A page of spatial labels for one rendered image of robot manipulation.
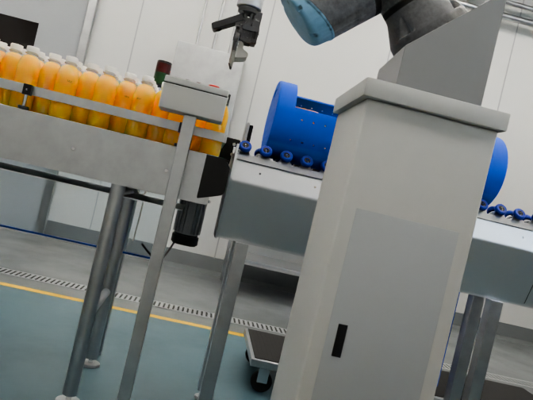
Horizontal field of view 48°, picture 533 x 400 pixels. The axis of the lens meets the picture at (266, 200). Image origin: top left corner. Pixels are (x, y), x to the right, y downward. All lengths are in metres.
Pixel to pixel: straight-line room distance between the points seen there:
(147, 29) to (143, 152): 3.76
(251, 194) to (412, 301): 0.91
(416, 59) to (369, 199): 0.32
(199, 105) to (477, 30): 0.86
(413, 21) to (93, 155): 1.09
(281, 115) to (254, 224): 0.39
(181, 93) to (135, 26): 3.85
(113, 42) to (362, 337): 4.69
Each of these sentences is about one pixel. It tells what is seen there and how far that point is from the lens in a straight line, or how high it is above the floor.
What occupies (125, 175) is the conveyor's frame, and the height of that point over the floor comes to 0.77.
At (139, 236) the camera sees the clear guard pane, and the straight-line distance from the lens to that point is 2.48.
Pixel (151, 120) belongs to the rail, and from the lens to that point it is 1.99.
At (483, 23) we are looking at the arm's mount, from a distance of 1.41.
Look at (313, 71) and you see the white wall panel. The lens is 5.65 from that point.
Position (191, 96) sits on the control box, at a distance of 1.86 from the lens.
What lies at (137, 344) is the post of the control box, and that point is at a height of 0.27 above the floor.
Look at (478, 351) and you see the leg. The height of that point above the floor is 0.43.
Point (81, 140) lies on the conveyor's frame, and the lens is 2.00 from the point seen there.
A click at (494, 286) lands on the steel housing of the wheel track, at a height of 0.68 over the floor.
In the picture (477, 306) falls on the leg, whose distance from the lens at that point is 2.54.
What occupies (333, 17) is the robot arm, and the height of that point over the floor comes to 1.23.
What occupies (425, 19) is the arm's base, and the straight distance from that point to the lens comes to 1.42.
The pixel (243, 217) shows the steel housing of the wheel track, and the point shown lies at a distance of 2.10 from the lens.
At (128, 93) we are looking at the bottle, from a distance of 2.06.
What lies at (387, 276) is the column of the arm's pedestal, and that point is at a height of 0.70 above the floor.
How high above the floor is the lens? 0.81
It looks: level
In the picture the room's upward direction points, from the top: 13 degrees clockwise
